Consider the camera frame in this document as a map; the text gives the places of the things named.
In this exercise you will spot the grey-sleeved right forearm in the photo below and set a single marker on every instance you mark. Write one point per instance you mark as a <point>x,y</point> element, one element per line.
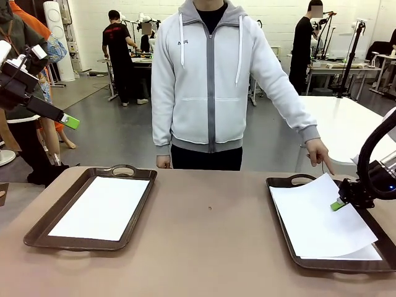
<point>161,123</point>

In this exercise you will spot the brown cardboard piece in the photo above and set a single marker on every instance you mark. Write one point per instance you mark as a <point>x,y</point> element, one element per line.
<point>3,193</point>

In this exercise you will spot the man in red-print black t-shirt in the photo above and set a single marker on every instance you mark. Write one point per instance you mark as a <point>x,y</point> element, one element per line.
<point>119,46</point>

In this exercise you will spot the person's right hand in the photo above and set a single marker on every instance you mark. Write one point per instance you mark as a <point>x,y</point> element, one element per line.
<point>163,161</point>

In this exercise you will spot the person's left hand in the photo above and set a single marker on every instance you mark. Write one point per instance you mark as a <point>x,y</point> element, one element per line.
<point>318,153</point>

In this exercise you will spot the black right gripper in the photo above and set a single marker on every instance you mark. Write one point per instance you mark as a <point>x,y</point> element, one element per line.
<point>385,184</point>

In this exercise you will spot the large white table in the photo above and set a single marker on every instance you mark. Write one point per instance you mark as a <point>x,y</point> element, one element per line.
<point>346,123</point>

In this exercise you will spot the black trousers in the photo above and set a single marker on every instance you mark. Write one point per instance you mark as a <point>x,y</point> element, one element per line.
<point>207,161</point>

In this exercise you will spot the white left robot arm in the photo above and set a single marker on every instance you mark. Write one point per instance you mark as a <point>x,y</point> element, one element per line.
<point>3,51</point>

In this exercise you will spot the bare mannequin leg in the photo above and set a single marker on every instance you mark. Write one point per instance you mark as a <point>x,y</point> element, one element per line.
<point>49,136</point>

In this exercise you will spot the blue patterned cloth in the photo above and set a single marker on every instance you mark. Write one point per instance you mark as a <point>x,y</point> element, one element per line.
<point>57,46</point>

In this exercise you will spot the white round fan base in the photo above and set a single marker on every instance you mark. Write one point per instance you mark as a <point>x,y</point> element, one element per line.
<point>6,157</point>

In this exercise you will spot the white wrist-mounted box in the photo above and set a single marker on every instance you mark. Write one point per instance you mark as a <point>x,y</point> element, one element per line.
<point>38,52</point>

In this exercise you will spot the grey workbench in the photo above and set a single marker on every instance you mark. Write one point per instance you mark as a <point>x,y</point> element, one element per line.
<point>139,60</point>

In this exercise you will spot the white desk grey legs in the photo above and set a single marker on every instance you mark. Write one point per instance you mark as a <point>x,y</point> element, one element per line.
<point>340,66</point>

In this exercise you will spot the white tower air conditioner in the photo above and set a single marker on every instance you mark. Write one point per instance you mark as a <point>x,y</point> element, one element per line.
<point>58,46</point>

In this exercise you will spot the person in black long sleeves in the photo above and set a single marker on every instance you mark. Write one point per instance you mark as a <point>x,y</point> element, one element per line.
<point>304,46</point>

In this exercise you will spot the grey-sleeved left forearm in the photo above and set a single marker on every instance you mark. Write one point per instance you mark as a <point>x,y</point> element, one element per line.
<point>297,114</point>

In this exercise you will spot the person in black top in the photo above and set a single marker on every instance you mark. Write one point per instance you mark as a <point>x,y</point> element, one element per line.
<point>146,37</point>

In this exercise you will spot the grey white zip hoodie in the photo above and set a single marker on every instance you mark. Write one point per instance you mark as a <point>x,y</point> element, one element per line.
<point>198,92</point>

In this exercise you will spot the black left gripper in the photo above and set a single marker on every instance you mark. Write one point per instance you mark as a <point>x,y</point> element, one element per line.
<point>18,89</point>

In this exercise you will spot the black tripod pole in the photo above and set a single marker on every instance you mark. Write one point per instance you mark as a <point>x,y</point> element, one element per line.
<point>350,62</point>

